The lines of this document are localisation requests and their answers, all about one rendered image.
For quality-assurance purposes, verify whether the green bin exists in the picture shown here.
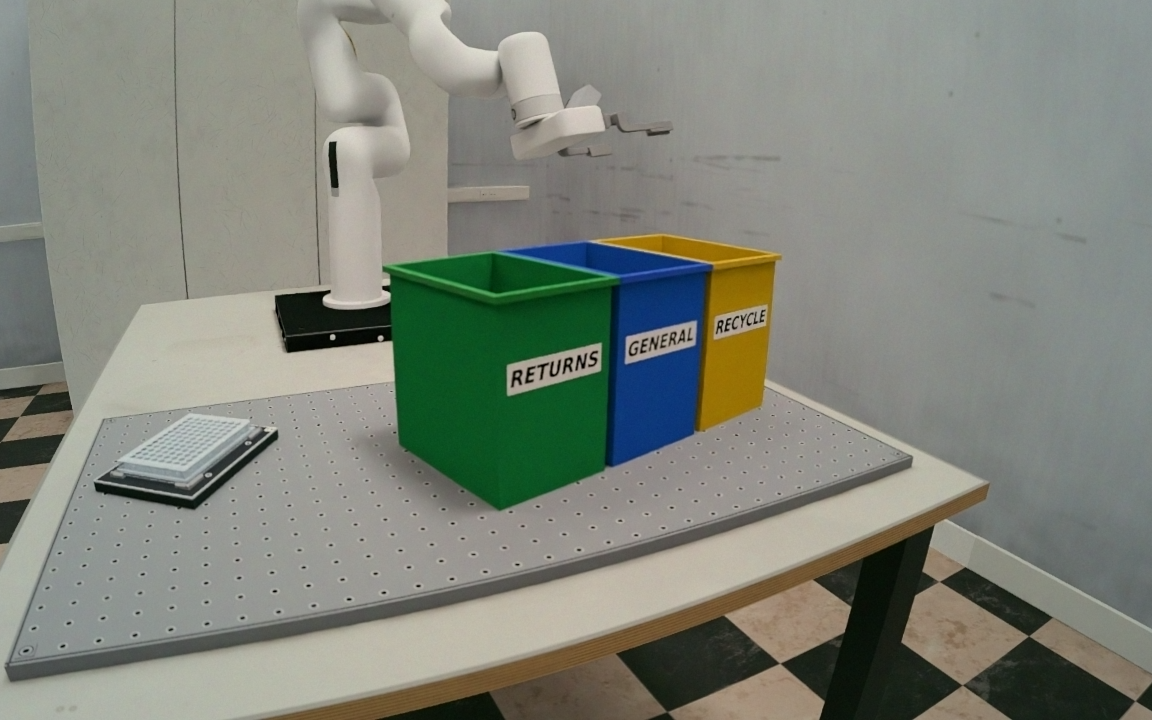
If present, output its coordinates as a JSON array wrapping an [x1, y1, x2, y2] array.
[[382, 251, 620, 511]]

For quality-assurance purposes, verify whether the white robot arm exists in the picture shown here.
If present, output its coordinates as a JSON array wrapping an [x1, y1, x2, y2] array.
[[297, 0, 601, 310]]

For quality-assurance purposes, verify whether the yellow recycle bin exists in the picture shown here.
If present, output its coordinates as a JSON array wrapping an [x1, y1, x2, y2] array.
[[589, 234, 782, 432]]

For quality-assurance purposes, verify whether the blue bin labelled general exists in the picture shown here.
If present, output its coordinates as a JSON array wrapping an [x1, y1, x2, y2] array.
[[495, 241, 713, 467]]

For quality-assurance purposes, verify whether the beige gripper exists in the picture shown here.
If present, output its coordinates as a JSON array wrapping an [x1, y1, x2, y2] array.
[[510, 106, 673, 161]]

